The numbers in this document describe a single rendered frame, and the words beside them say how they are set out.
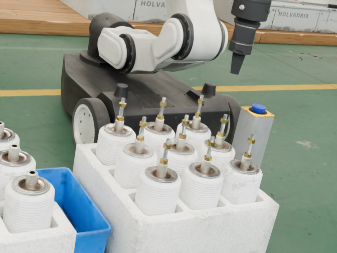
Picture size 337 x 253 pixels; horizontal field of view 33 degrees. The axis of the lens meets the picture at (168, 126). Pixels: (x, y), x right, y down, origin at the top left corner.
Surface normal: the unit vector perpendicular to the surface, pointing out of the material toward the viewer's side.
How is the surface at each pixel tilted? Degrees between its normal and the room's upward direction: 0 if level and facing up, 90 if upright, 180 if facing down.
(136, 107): 46
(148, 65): 90
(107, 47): 90
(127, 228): 90
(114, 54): 90
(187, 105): 0
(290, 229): 0
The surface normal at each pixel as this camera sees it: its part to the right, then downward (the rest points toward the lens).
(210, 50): 0.43, 0.66
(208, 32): 0.54, -0.08
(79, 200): -0.85, 0.00
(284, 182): 0.18, -0.91
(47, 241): 0.50, 0.41
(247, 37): -0.20, 0.34
